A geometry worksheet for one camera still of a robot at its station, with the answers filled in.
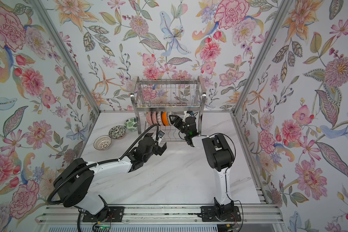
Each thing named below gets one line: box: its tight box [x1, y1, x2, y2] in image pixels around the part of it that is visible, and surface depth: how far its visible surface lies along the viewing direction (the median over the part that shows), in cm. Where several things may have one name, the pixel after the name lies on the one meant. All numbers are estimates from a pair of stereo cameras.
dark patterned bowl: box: [150, 111, 158, 125], surface depth 103 cm
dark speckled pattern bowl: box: [108, 125, 127, 140], surface depth 107 cm
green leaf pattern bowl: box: [123, 116, 138, 132], surface depth 112 cm
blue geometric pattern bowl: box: [155, 111, 163, 127], surface depth 103 cm
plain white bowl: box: [160, 111, 170, 126], surface depth 103 cm
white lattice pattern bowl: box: [93, 134, 113, 151], surface depth 101 cm
